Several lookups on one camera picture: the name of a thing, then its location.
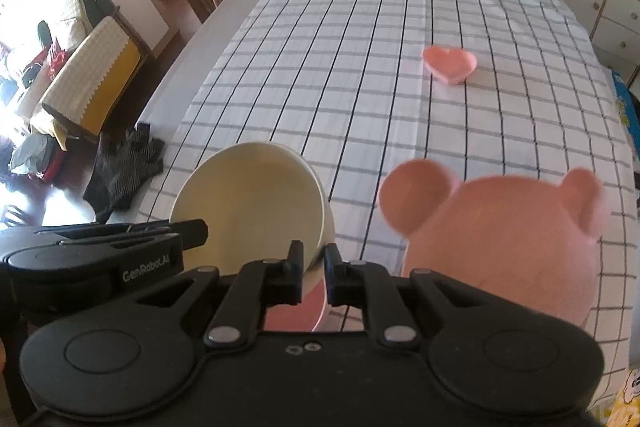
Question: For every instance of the cream round bowl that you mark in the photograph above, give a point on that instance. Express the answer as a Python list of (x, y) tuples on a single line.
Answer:
[(250, 207)]

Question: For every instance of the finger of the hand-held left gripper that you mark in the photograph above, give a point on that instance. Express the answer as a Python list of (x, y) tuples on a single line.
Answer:
[(190, 232)]

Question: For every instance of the black white-dotted glove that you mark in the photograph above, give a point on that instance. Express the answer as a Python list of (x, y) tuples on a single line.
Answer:
[(120, 177)]

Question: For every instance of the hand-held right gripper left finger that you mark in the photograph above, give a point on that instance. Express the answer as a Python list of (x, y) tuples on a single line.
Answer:
[(295, 277)]

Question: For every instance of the pink round bowl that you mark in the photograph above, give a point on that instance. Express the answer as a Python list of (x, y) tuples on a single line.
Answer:
[(295, 312)]

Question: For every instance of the pink bear-shaped plate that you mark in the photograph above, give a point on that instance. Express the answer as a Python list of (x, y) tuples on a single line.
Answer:
[(500, 247)]

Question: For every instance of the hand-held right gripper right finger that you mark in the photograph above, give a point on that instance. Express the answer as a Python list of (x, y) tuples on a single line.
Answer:
[(334, 277)]

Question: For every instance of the white black-checked tablecloth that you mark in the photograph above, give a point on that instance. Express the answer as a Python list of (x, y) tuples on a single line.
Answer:
[(350, 82)]

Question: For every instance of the blue yellow printed box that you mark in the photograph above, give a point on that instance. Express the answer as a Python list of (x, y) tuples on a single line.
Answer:
[(625, 107)]

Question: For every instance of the sofa with cream yellow cover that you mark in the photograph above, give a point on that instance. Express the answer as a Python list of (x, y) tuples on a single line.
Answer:
[(85, 72)]

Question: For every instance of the wooden sideboard cabinet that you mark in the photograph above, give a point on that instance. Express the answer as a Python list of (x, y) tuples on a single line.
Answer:
[(615, 27)]

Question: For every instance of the armchair with cream cover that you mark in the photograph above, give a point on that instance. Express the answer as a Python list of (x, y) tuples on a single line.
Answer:
[(95, 2)]

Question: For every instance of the pink heart-shaped bowl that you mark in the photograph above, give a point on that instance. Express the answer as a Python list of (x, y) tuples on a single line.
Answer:
[(450, 62)]

